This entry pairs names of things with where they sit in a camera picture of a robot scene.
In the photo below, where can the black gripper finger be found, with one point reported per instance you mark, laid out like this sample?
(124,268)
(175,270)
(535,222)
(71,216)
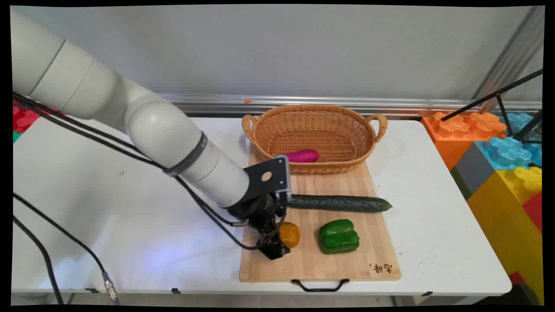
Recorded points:
(271,250)
(284,248)

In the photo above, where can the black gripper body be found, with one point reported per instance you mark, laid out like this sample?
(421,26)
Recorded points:
(256,210)

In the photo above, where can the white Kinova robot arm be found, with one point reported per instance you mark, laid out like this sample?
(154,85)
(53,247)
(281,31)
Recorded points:
(151,125)

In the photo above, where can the orange round fruit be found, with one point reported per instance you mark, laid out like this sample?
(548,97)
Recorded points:
(290,235)

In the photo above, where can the wooden cutting board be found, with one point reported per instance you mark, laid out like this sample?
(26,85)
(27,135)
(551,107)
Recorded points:
(334,260)

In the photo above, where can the green bell pepper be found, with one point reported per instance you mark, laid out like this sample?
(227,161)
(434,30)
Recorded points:
(339,236)

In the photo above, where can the magenta sweet potato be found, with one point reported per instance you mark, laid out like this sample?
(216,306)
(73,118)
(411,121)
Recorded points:
(303,155)

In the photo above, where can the dark green cucumber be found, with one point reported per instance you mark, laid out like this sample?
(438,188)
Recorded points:
(342,203)

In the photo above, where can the woven wicker basket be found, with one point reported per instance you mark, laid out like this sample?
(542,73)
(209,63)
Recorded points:
(321,134)

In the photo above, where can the orange giant toy brick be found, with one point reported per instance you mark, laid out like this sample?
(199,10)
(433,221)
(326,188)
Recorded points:
(455,138)

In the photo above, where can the grey giant toy brick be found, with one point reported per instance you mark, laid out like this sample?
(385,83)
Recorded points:
(472,171)

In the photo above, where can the yellow giant toy brick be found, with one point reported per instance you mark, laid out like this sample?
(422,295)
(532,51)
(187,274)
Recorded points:
(507,216)

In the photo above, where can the blue giant toy brick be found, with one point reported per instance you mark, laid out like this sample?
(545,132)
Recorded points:
(507,151)

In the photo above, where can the red studded toy brick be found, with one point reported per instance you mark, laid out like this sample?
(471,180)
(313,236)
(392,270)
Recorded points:
(26,118)

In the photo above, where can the green toy brick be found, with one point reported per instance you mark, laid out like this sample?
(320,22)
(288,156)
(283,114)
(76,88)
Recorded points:
(16,136)

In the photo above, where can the red giant toy brick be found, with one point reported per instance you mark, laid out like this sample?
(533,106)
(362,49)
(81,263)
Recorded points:
(534,210)

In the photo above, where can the black tripod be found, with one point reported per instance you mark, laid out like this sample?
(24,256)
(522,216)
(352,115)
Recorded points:
(516,108)

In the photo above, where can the black wrist camera mount plate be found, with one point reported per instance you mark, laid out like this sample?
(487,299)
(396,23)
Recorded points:
(266,177)

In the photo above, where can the aluminium wall rail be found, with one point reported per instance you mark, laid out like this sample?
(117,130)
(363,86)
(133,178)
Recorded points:
(347,104)

